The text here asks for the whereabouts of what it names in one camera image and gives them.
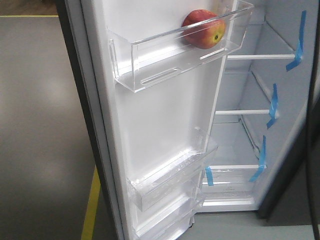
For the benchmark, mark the fridge door white inside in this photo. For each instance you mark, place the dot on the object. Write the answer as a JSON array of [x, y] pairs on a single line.
[[131, 131]]

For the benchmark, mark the red yellow apple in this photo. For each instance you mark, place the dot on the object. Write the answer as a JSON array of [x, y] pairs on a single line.
[[204, 36]]

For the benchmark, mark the bottom glass fridge shelf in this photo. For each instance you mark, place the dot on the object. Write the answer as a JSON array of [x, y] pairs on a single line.
[[234, 145]]

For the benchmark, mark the glass fridge shelf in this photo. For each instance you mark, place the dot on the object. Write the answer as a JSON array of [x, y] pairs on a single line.
[[262, 42], [240, 92], [234, 145]]

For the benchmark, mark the middle glass fridge shelf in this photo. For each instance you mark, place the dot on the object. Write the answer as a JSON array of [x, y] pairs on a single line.
[[240, 92]]

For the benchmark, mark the open grey fridge body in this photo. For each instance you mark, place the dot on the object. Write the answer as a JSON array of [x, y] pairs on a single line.
[[285, 140]]

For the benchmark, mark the top glass fridge shelf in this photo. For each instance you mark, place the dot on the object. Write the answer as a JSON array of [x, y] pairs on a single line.
[[262, 42]]

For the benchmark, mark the middle clear door bin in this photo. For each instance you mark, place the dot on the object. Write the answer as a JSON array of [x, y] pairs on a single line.
[[149, 188]]

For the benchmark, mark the clear door bin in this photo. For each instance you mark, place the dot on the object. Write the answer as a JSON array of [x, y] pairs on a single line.
[[147, 62], [173, 220], [149, 188]]

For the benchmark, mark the top clear door bin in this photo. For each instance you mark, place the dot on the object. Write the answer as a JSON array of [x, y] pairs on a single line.
[[147, 62]]

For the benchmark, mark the lower left blue tape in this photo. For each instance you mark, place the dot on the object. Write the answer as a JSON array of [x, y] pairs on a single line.
[[209, 176]]

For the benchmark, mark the blue tape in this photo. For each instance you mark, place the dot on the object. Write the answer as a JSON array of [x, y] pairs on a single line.
[[261, 161], [209, 176]]

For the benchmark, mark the clear crisper drawer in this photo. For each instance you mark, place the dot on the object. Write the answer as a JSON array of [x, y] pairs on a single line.
[[229, 183]]

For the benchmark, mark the bottom clear door bin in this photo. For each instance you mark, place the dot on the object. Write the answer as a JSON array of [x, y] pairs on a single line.
[[173, 220]]

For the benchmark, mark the lower right blue tape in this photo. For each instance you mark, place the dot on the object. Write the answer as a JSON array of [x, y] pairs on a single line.
[[261, 161]]

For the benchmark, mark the middle blue tape strip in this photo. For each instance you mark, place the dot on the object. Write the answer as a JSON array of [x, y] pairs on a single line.
[[273, 110]]

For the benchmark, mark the blue tape strip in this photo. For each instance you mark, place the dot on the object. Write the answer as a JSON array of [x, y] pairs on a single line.
[[273, 110], [298, 56]]

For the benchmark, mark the yellow floor tape line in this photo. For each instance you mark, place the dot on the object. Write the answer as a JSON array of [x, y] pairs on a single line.
[[91, 208]]

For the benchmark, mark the top blue tape strip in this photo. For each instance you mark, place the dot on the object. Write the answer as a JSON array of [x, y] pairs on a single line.
[[298, 56]]

